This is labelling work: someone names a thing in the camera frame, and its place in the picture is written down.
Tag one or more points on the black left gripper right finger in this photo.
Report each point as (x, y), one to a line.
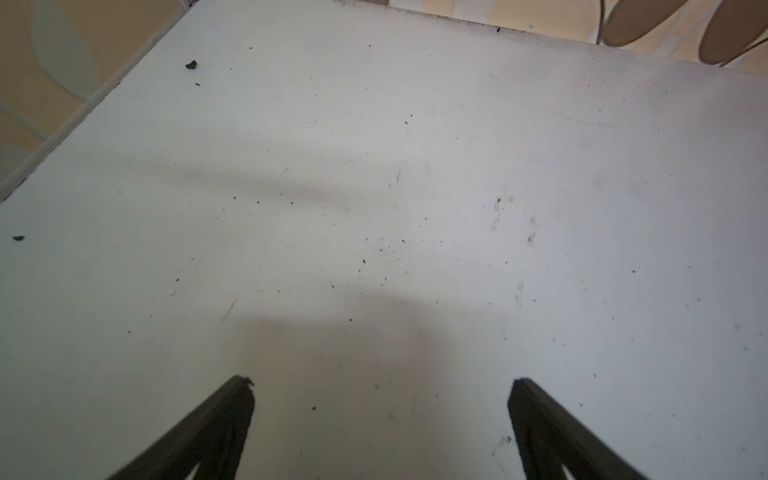
(553, 444)

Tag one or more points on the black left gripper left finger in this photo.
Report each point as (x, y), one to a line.
(206, 444)

